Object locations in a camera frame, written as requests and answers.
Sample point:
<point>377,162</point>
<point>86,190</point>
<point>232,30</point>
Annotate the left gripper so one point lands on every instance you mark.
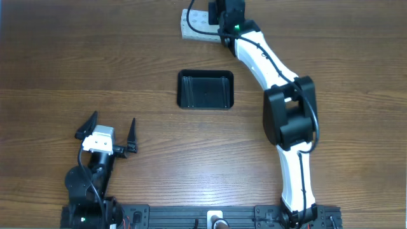
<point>121,151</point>

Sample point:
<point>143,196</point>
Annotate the clear test tube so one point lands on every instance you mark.
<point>191,92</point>
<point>186,92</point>
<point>226,92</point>

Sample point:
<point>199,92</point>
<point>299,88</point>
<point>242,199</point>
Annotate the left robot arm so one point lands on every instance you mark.
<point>78,183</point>

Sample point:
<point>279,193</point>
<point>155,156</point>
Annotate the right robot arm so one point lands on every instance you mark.
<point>251,60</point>

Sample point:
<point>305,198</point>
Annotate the black tray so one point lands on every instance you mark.
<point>208,92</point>

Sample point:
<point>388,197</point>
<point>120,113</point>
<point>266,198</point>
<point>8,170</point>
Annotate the white test tube rack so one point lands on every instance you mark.
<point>200,19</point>

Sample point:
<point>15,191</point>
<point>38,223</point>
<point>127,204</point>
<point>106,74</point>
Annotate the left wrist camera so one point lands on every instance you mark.
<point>98,140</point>

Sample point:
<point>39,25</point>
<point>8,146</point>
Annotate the mounting rail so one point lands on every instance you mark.
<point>178,216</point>

